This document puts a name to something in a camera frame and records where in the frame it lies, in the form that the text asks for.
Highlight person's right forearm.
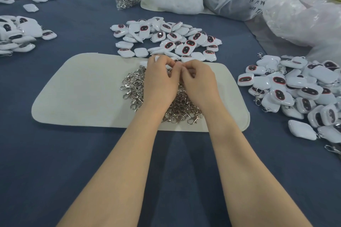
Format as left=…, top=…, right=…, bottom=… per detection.
left=205, top=104, right=312, bottom=227

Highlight cream felt work mat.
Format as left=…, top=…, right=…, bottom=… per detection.
left=31, top=52, right=250, bottom=132

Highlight person's left hand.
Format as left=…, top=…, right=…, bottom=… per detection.
left=143, top=55, right=183, bottom=110

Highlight pile of metal clasps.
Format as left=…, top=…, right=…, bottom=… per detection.
left=120, top=66, right=204, bottom=125

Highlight person's right hand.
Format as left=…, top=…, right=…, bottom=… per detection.
left=180, top=59, right=220, bottom=112

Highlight pile of finished fobs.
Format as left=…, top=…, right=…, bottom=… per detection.
left=238, top=53, right=341, bottom=154

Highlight person's left forearm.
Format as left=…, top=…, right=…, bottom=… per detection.
left=58, top=106, right=171, bottom=227

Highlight crumpled clear plastic bag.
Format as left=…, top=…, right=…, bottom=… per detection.
left=263, top=0, right=341, bottom=64

